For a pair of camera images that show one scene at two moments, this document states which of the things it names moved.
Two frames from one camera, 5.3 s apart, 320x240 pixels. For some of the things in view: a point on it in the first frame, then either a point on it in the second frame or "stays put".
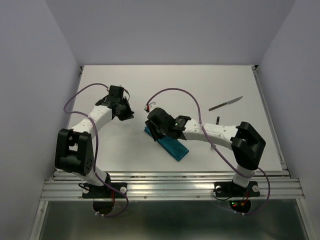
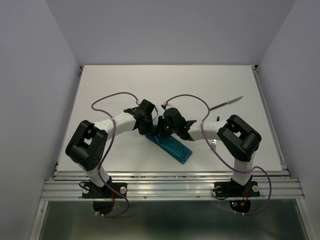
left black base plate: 90,191 stays put
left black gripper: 129,114 to 149,130
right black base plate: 229,189 stays put
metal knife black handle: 229,102 stays put
